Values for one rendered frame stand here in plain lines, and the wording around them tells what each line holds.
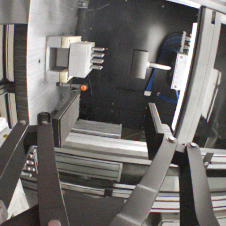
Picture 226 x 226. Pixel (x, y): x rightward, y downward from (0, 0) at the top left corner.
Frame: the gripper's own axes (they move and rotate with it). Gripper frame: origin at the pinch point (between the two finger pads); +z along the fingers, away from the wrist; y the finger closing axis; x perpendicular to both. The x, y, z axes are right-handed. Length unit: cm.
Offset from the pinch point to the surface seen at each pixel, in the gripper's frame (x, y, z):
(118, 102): -23, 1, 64
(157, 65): 0.2, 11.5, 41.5
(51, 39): 5.9, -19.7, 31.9
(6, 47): -5, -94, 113
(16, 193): -33.7, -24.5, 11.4
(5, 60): -16, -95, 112
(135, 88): -15, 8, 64
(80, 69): -2.5, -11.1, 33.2
